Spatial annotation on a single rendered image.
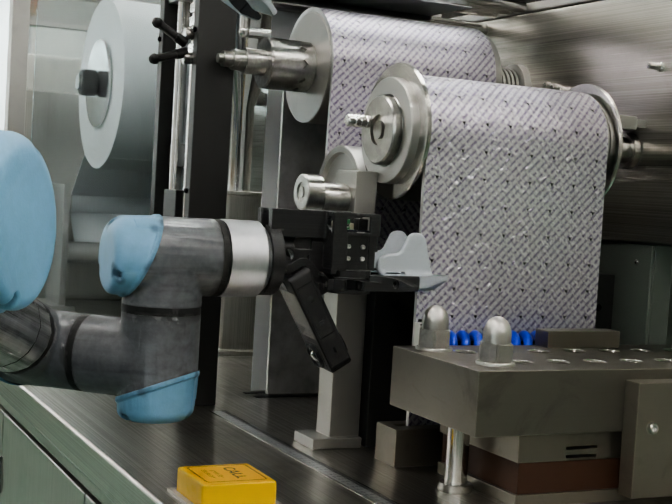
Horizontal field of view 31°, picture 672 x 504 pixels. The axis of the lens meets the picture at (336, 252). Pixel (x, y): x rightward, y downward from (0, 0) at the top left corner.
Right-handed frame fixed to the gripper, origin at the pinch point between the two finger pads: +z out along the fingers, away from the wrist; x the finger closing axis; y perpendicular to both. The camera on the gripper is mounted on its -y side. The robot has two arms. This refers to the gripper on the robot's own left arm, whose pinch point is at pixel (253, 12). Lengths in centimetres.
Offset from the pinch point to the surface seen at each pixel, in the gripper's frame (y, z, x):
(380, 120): 1.8, 17.7, -1.7
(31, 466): -51, 29, 47
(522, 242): 2.1, 37.1, -8.1
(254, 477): -36.8, 24.0, -19.9
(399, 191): -3.0, 23.8, -4.0
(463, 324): -9.3, 37.7, -8.1
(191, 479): -40.5, 20.1, -18.4
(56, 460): -48, 28, 35
